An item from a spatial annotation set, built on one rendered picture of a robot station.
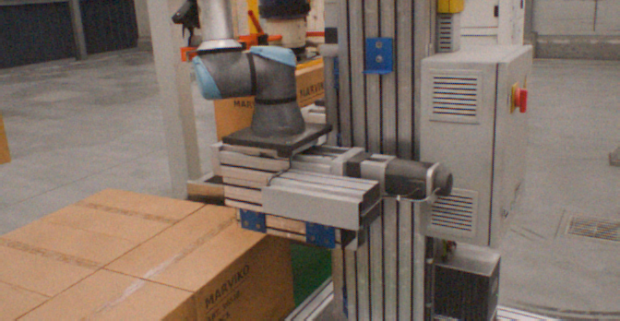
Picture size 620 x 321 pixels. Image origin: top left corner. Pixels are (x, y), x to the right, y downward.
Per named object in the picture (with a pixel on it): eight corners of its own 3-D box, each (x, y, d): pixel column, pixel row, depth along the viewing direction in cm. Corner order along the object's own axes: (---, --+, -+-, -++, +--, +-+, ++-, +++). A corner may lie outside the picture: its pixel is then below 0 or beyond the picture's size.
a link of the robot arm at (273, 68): (303, 96, 142) (300, 44, 138) (253, 101, 139) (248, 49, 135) (291, 89, 153) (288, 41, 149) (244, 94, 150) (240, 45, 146)
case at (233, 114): (288, 130, 288) (283, 54, 276) (357, 136, 269) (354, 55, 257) (219, 163, 238) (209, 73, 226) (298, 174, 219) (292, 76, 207)
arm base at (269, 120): (315, 125, 151) (314, 90, 148) (285, 139, 139) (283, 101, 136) (271, 122, 159) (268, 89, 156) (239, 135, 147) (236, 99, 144)
